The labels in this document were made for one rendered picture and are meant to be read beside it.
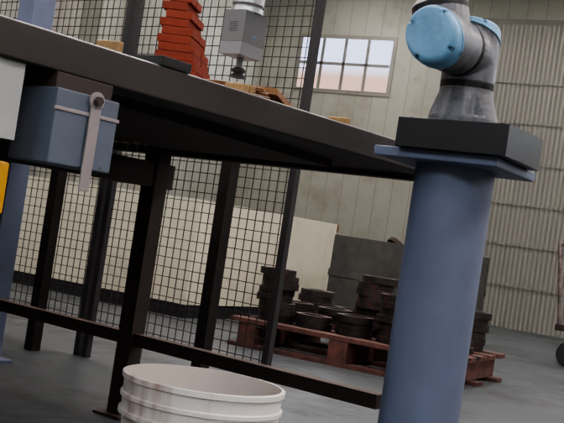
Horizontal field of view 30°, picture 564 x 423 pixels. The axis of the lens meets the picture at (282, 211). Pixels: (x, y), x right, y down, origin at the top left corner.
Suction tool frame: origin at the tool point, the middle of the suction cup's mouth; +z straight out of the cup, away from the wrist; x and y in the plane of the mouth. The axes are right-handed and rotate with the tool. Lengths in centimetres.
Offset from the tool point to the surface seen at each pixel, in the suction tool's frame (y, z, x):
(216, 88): 39.3, 9.3, 27.5
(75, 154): 72, 27, 28
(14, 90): 84, 19, 25
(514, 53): -900, -204, -342
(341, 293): -440, 69, -236
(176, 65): 51, 7, 27
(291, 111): 15.7, 9.2, 28.2
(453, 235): -9, 29, 56
